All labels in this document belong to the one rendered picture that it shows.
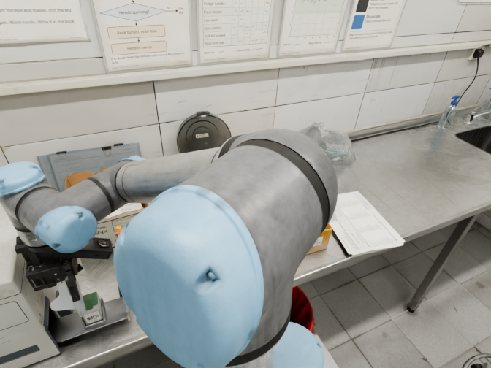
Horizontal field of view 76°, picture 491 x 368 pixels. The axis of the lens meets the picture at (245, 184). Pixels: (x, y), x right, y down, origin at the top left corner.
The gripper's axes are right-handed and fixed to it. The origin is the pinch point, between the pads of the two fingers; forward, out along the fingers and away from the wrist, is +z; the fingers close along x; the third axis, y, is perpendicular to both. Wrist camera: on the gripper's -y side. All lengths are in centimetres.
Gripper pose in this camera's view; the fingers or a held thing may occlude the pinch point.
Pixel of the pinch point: (83, 290)
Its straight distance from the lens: 87.3
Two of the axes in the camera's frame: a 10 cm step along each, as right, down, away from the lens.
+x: 4.2, 5.6, -7.1
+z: -0.5, 8.0, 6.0
